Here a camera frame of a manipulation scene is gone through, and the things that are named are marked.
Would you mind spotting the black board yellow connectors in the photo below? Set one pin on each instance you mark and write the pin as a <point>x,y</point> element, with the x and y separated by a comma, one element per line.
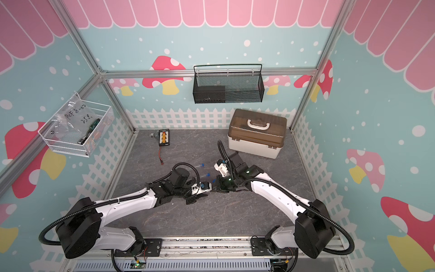
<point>164,137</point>

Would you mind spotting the black box in basket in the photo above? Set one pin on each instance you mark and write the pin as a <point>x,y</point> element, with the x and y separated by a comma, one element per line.
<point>209,94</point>

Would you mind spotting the brown lid storage box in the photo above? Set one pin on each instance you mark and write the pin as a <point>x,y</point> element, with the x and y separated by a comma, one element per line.
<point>257,133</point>

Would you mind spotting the green tool in basket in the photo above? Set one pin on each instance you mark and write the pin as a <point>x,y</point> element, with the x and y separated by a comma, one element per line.
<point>91,128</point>

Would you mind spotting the clear plastic bag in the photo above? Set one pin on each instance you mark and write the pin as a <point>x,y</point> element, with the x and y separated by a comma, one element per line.
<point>73,119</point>

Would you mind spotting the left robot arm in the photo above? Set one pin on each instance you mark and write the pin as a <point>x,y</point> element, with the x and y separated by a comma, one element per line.
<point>86,226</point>

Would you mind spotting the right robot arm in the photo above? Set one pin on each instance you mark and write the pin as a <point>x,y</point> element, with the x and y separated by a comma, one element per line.
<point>313,231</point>

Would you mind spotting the black mesh wall basket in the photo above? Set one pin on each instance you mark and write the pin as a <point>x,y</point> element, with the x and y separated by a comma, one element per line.
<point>243,82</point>

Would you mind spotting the white wire wall basket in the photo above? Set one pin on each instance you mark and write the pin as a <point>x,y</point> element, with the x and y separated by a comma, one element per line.
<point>106,115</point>

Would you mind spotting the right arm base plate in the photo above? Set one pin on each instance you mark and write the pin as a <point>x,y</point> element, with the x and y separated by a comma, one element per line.
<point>265,247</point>

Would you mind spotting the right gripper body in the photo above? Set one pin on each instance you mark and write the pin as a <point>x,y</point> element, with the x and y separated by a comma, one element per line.
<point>228,183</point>

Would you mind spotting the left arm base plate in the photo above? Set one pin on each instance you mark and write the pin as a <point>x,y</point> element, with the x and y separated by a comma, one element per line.
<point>149,247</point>

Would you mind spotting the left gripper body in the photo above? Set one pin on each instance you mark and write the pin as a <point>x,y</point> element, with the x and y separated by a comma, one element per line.
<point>186,191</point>

